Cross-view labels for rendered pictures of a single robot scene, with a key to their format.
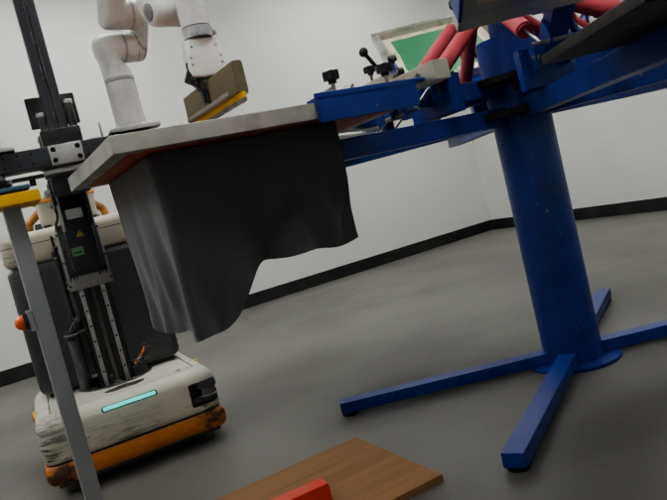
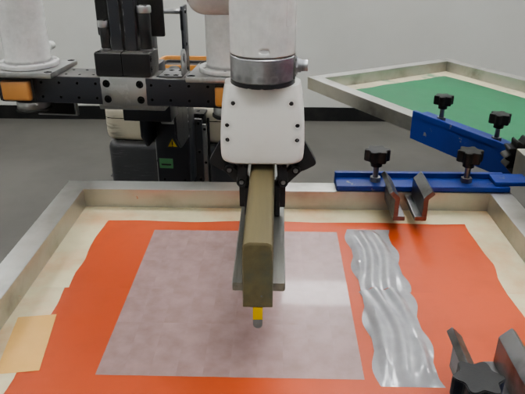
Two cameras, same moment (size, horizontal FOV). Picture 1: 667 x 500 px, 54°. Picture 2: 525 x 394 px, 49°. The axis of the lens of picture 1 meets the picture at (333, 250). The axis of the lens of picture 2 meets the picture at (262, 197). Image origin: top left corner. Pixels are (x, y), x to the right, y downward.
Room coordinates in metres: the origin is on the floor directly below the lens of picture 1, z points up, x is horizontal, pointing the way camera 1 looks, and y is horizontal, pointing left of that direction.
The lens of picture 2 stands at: (1.20, -0.13, 1.41)
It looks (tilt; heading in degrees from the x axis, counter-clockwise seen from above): 25 degrees down; 31
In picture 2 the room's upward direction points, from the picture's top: straight up
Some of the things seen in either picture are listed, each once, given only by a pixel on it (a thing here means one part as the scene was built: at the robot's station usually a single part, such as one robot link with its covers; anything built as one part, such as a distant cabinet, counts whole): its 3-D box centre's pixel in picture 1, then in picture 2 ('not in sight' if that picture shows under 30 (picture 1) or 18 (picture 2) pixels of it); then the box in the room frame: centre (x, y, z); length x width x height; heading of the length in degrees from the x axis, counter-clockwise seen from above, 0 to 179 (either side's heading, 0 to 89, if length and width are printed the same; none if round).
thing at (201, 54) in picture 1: (202, 57); (262, 116); (1.77, 0.21, 1.20); 0.10 x 0.08 x 0.11; 119
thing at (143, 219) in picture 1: (154, 253); not in sight; (1.64, 0.44, 0.74); 0.45 x 0.03 x 0.43; 29
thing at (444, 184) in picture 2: not in sight; (418, 194); (2.14, 0.11, 0.98); 0.30 x 0.05 x 0.07; 119
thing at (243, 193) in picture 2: (200, 93); (237, 187); (1.76, 0.24, 1.11); 0.03 x 0.03 x 0.07; 29
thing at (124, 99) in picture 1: (125, 106); (230, 30); (2.21, 0.55, 1.21); 0.16 x 0.13 x 0.15; 24
